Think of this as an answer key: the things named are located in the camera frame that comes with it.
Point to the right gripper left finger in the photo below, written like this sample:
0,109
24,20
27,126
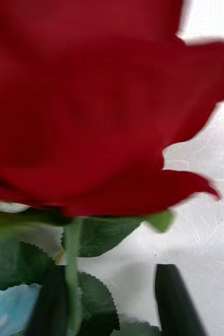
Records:
51,302

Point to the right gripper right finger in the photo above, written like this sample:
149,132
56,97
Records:
174,304

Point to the red artificial rose green stem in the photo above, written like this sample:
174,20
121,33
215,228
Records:
90,105

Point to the pale blue artificial flower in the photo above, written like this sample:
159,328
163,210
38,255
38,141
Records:
12,309

